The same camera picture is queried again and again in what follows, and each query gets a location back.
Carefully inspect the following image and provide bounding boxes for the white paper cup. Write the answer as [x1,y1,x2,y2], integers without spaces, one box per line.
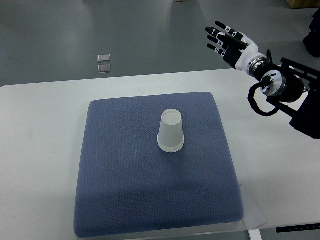
[157,109,185,148]
[158,142,184,153]

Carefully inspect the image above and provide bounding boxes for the metal floor plate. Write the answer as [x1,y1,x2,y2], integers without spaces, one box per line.
[97,54,111,63]
[97,64,111,74]

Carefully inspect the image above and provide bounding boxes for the upper metal floor plate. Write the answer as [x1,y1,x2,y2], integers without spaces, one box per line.
[97,54,111,63]

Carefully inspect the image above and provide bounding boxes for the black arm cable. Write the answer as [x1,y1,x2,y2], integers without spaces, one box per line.
[247,49,279,117]

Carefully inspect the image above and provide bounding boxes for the black table control panel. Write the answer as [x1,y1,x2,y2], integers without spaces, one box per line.
[275,223,320,233]

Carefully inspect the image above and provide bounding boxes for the dark shoes person right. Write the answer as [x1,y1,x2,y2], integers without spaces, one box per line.
[303,9,320,58]

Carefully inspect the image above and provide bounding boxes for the lower metal floor plate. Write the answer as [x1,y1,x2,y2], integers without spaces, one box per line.
[97,64,111,74]

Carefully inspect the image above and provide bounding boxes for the cardboard box corner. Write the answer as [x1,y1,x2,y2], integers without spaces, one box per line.
[285,0,313,9]

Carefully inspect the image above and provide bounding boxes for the white paper cup on mat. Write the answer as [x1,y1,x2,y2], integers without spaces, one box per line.
[158,142,184,153]

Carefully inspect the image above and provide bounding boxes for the blue textured cushion mat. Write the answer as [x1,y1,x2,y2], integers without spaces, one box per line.
[74,92,244,238]

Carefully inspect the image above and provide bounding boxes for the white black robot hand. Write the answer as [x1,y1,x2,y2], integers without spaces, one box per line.
[205,21,268,76]

